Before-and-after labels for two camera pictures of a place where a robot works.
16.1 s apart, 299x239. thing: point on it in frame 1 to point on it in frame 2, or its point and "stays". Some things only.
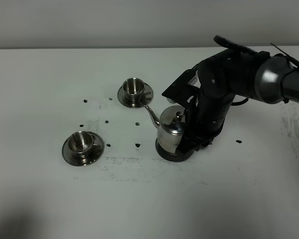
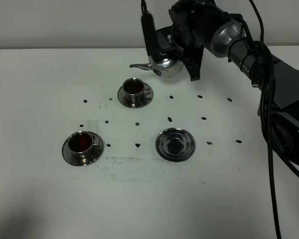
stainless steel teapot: (170, 126) to (163, 64)
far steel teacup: (134, 91) stays
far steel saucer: (147, 96) stays
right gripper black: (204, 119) to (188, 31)
